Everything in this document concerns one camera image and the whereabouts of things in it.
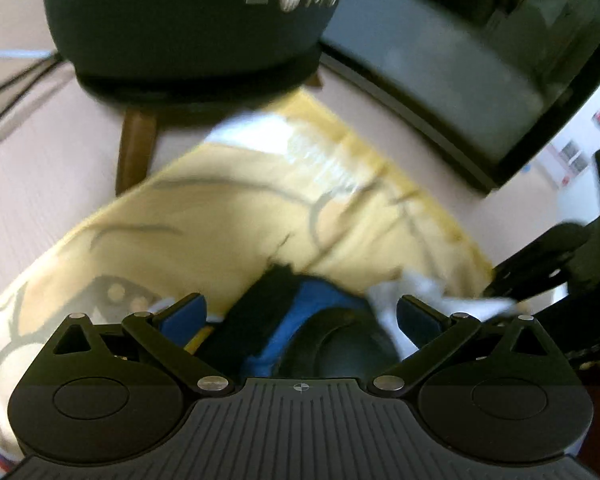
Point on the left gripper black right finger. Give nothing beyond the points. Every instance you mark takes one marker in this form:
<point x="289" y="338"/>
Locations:
<point x="437" y="337"/>

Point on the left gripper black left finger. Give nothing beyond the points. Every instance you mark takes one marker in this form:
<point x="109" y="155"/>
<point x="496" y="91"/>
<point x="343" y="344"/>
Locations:
<point x="163" y="336"/>

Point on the white paper towel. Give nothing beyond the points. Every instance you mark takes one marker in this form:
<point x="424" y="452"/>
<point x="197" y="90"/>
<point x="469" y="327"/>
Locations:
<point x="383" y="299"/>

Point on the black blue knee pad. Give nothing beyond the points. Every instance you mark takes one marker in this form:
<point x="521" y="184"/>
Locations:
<point x="295" y="326"/>

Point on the yellow cartoon printed cloth mat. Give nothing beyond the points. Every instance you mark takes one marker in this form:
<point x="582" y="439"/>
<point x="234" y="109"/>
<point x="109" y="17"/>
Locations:
<point x="290" y="184"/>

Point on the black round appliance on legs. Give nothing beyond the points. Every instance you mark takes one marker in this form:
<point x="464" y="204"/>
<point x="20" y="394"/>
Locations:
<point x="203" y="54"/>

